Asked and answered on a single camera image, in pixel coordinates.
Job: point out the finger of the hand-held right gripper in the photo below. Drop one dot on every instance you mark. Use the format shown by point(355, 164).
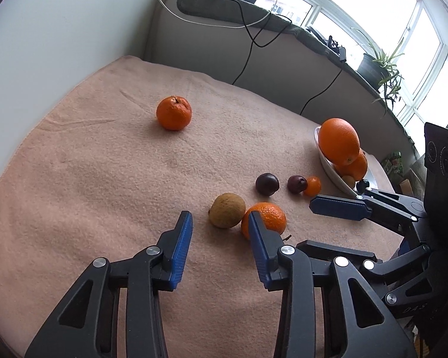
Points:
point(336, 207)
point(339, 249)

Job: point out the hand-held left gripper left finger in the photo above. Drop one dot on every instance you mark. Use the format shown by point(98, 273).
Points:
point(181, 250)

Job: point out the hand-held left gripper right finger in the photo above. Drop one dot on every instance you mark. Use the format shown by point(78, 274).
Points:
point(259, 250)

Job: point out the small brown round fruit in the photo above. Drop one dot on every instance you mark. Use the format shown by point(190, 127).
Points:
point(227, 210)
point(348, 181)

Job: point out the tiny orange kumquat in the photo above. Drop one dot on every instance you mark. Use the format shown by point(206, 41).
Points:
point(312, 186)

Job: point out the mandarin with twig stem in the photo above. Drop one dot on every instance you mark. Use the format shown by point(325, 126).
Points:
point(270, 218)

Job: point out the floral white plate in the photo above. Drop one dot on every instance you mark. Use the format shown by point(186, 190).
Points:
point(330, 173)

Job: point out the dark purple plum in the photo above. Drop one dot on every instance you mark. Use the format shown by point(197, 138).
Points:
point(363, 185)
point(296, 184)
point(267, 184)

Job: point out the large bumpy orange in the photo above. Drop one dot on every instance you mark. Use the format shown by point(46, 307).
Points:
point(358, 169)

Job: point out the large smooth orange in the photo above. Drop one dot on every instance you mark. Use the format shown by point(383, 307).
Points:
point(338, 140)

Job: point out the mandarin with dimpled stem end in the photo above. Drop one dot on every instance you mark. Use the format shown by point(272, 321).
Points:
point(174, 113)

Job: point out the cardboard box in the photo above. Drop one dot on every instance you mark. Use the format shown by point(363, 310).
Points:
point(407, 186)

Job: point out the green package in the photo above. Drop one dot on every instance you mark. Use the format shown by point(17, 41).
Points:
point(394, 164)

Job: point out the peach towel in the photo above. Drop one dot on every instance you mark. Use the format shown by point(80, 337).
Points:
point(97, 175)

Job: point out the potted spider plant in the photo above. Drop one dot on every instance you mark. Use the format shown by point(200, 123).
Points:
point(369, 69)

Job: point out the black electronic device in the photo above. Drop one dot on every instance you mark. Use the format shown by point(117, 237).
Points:
point(326, 43)

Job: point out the white cabinet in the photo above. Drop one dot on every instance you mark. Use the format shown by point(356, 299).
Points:
point(59, 44)

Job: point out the grey sill cloth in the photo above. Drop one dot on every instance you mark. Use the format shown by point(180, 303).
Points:
point(209, 3)

